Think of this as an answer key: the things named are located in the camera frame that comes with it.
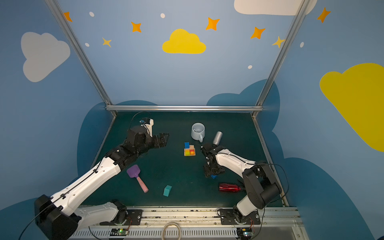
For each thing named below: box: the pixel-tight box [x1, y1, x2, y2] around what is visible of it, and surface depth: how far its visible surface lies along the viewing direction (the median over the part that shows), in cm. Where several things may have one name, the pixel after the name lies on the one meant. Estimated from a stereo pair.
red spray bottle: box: [219, 183, 241, 192], surface depth 83 cm
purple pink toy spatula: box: [127, 164, 149, 193], surface depth 86 cm
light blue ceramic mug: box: [191, 122, 206, 143], surface depth 106 cm
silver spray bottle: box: [212, 131, 223, 147], surface depth 106 cm
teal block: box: [163, 184, 172, 197], surface depth 84 cm
